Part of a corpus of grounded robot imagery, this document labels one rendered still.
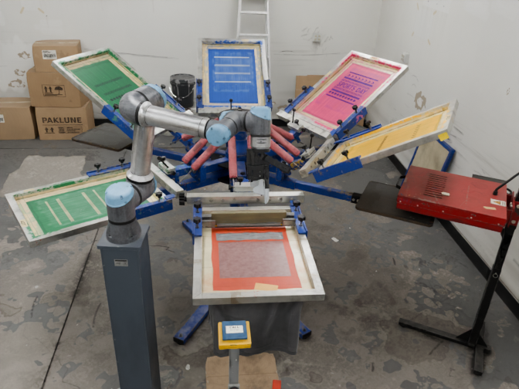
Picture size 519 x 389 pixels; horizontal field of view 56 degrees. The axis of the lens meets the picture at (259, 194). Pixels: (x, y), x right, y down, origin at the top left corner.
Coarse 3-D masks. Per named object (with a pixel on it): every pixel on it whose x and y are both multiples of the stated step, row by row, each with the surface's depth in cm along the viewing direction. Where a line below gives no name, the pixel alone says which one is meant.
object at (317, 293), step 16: (208, 208) 277; (224, 208) 278; (240, 208) 279; (256, 208) 279; (272, 208) 280; (288, 208) 281; (304, 240) 252; (304, 256) 241; (320, 288) 219; (208, 304) 212
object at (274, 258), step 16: (256, 240) 257; (272, 240) 257; (288, 240) 258; (256, 256) 244; (272, 256) 245; (288, 256) 245; (256, 272) 233; (272, 272) 233; (288, 272) 233; (288, 288) 223
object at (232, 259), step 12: (216, 228) 265; (228, 228) 266; (240, 228) 266; (228, 240) 256; (216, 252) 246; (228, 252) 246; (240, 252) 246; (252, 252) 247; (216, 264) 237; (228, 264) 238; (240, 264) 238; (252, 264) 238; (216, 276) 229; (228, 276) 229; (240, 276) 229; (252, 276) 230; (216, 288) 221; (228, 288) 222; (240, 288) 222; (252, 288) 222
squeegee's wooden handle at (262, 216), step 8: (216, 216) 260; (224, 216) 261; (232, 216) 261; (240, 216) 262; (248, 216) 262; (256, 216) 263; (264, 216) 263; (272, 216) 264; (280, 216) 264; (216, 224) 263
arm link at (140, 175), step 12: (144, 96) 185; (156, 96) 191; (144, 132) 198; (132, 144) 204; (144, 144) 201; (132, 156) 205; (144, 156) 204; (132, 168) 208; (144, 168) 207; (132, 180) 208; (144, 180) 209; (144, 192) 211
